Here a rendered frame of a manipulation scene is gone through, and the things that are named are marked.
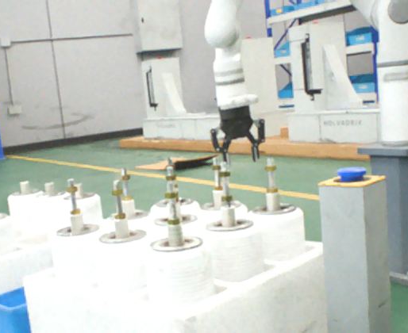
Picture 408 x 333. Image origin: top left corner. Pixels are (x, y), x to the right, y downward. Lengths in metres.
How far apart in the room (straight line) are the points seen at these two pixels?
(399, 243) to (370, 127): 2.13
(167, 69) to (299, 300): 4.85
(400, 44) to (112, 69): 6.67
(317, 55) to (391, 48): 2.56
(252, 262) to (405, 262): 0.56
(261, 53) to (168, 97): 1.34
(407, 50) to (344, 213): 0.59
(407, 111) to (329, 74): 2.55
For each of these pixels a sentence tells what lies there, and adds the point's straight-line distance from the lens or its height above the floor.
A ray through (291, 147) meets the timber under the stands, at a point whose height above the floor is 0.06.
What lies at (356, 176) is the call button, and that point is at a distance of 0.88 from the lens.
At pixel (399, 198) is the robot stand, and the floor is 0.19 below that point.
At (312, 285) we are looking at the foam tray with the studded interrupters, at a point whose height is 0.13.
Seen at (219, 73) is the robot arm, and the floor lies 0.50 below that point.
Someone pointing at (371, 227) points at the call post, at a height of 0.25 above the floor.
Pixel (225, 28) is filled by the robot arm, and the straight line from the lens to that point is 1.42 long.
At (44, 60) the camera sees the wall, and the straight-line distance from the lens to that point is 7.59.
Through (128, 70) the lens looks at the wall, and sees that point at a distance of 7.98.
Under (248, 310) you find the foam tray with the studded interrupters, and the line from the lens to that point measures 0.88.
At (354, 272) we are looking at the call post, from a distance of 0.89.
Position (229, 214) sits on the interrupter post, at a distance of 0.93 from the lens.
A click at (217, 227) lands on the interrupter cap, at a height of 0.25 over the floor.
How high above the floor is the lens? 0.46
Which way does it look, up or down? 10 degrees down
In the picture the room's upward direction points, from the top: 7 degrees counter-clockwise
